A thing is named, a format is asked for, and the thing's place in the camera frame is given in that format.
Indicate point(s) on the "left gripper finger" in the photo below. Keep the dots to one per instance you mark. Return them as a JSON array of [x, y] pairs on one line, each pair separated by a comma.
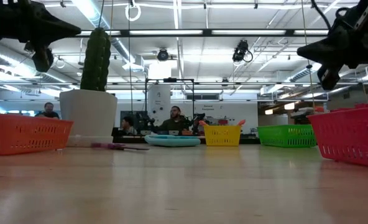
[[47, 21], [44, 36]]

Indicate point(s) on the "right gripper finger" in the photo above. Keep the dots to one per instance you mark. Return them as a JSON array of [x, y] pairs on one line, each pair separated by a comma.
[[330, 45], [330, 59]]

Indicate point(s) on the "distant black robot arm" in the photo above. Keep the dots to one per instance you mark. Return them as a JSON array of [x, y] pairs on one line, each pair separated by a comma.
[[198, 119], [145, 119]]

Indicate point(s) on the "person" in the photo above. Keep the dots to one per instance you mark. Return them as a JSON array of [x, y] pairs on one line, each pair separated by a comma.
[[128, 124], [174, 119], [48, 111]]

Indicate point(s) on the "red plastic bin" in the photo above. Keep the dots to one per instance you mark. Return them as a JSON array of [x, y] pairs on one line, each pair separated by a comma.
[[352, 137]]

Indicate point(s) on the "green plastic bin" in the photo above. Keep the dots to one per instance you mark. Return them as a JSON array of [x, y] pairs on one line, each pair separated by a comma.
[[288, 136]]

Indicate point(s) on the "cactus in white pot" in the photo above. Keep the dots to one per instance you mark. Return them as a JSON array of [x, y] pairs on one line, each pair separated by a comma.
[[87, 118]]

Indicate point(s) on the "orange plastic bin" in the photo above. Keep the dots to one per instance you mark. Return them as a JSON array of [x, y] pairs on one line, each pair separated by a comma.
[[25, 135]]

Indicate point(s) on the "yellow plastic bin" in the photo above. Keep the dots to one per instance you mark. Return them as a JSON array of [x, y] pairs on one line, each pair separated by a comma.
[[222, 136]]

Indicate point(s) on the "blue calculator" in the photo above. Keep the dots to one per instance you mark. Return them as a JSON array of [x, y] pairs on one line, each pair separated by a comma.
[[171, 141]]

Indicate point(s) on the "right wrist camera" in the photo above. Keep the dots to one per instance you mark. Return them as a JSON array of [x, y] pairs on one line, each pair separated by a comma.
[[358, 15]]

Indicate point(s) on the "black ceiling camera cluster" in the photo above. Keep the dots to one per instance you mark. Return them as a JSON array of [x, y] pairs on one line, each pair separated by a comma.
[[241, 51]]

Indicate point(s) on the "black ceiling dome camera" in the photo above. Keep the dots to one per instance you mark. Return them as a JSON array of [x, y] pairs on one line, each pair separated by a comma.
[[163, 54]]

